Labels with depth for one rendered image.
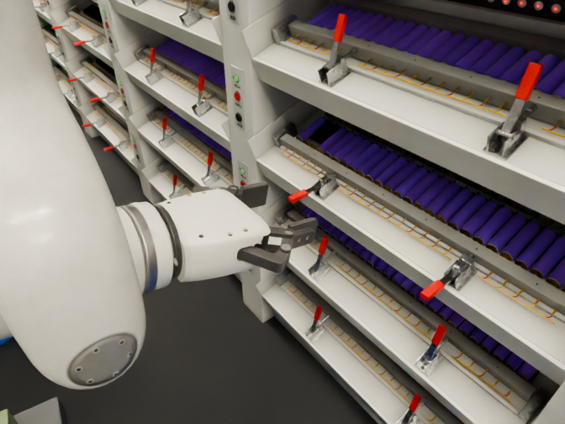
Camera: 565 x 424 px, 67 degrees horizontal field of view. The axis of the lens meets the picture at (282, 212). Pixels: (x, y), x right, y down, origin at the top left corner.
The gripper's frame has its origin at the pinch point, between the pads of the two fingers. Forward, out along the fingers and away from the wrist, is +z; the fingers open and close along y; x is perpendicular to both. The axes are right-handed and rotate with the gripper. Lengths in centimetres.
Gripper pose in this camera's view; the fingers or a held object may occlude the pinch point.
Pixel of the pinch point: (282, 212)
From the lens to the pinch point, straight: 50.4
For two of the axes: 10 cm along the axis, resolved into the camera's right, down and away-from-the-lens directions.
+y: 6.2, 4.7, -6.3
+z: 7.7, -2.0, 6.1
